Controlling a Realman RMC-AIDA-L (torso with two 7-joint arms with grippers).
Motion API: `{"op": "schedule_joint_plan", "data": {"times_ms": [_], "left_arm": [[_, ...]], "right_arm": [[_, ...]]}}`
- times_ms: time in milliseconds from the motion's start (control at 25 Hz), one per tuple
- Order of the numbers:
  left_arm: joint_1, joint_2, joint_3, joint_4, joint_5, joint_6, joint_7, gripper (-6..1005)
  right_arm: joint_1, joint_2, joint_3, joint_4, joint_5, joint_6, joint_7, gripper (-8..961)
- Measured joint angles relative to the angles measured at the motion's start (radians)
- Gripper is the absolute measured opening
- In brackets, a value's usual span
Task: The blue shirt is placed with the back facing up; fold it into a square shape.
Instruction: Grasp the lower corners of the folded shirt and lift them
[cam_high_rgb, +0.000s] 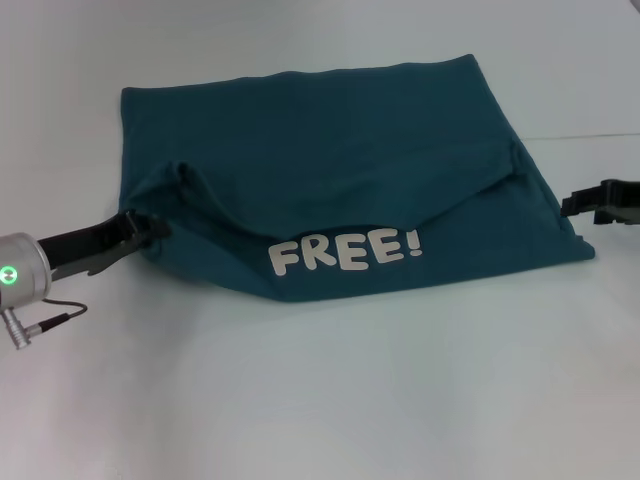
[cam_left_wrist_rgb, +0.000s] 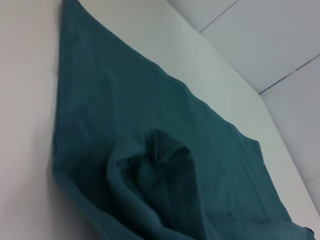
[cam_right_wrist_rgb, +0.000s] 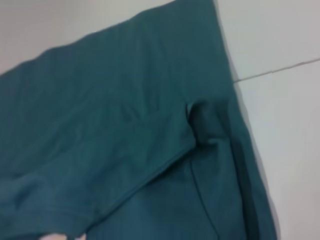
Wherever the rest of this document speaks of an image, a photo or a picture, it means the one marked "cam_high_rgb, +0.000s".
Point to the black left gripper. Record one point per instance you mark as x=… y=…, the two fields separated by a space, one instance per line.
x=90 y=245

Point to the blue-green short-sleeved shirt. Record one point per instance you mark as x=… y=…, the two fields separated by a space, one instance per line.
x=325 y=175

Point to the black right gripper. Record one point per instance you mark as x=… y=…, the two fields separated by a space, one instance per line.
x=622 y=200

